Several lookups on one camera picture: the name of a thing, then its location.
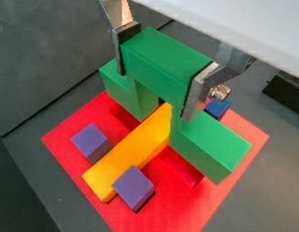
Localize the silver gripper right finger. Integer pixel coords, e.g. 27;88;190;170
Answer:
180;43;253;122

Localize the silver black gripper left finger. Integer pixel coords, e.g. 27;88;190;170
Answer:
98;0;141;75

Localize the green U-shaped block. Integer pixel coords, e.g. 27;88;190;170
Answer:
98;27;252;184

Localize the red base board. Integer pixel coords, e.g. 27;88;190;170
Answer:
42;93;268;232

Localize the yellow long bar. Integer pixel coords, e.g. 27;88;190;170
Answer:
82;103;172;202

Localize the dark blue left post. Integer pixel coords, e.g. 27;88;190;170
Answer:
204;100;232;121

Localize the black fixture bracket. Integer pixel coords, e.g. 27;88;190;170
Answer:
262;71;299;114

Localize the purple left post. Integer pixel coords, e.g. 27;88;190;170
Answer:
71;123;111;164

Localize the purple post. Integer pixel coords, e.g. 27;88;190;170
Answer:
111;166;154;212
71;123;111;164

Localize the purple right post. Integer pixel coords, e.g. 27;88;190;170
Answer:
111;166;154;212

